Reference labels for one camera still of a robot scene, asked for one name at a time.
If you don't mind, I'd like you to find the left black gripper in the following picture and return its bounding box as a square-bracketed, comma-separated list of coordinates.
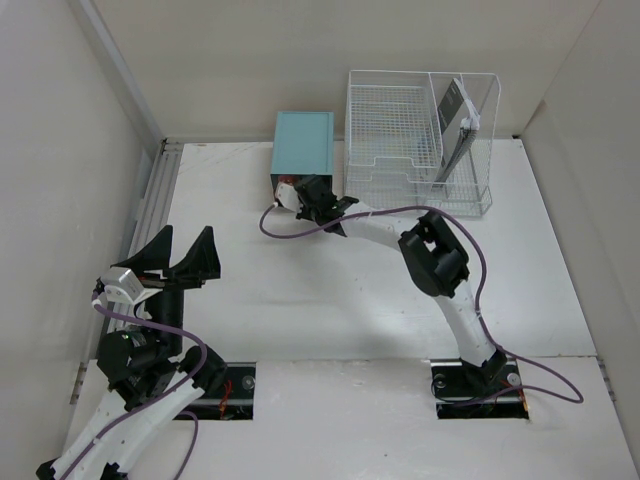
[114, 224, 219, 357]

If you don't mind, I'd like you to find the teal mini drawer chest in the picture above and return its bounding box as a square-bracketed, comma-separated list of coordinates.
[270, 111, 334, 189]

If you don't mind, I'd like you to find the grey setup guide booklet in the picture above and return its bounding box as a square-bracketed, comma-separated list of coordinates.
[435, 78, 480, 184]

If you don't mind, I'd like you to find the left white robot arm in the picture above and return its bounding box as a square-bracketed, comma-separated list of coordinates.
[36, 225, 227, 479]

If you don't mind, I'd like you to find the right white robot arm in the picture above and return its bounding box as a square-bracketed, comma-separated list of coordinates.
[293, 176, 506, 394]

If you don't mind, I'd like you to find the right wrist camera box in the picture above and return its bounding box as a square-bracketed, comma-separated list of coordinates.
[274, 182, 301, 213]

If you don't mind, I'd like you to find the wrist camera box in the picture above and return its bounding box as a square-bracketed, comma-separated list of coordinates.
[97, 267, 160, 305]
[274, 182, 301, 213]

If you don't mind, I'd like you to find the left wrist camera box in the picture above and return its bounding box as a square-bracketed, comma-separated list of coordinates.
[97, 267, 160, 305]

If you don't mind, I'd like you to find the aluminium frame rail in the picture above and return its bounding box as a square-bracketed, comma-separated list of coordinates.
[99, 139, 184, 360]

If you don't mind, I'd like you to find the white wire desk organizer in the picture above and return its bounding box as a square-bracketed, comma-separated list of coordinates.
[343, 70, 501, 218]

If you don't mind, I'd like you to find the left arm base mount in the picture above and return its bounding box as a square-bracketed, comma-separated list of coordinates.
[184, 362, 257, 421]

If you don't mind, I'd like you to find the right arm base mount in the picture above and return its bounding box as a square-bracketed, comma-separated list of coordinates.
[430, 359, 529, 420]

